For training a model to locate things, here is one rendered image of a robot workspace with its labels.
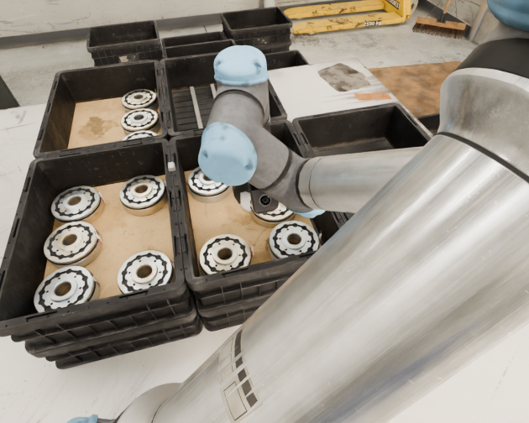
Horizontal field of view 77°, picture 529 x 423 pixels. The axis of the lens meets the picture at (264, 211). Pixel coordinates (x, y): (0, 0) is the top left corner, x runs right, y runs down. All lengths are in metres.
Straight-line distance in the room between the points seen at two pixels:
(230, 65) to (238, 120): 0.09
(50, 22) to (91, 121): 2.95
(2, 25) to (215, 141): 3.81
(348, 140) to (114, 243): 0.65
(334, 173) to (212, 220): 0.41
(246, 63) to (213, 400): 0.40
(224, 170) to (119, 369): 0.51
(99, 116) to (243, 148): 0.80
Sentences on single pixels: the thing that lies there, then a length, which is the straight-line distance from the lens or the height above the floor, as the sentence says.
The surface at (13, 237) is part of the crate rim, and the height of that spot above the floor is 0.93.
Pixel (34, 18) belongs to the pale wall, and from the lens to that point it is 4.07.
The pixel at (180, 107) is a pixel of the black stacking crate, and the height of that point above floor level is 0.83.
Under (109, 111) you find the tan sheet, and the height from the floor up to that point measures 0.83.
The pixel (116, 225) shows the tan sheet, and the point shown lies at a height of 0.83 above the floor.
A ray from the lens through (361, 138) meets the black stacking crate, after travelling 0.99.
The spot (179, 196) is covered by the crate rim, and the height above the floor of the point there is 0.93.
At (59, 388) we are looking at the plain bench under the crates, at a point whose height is 0.70.
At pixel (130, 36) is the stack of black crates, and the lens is 2.50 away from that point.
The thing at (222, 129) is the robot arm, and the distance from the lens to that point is 0.42.
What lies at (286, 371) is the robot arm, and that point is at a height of 1.26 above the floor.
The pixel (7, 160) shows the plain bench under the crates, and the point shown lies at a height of 0.70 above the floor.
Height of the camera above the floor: 1.42
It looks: 50 degrees down
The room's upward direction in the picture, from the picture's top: straight up
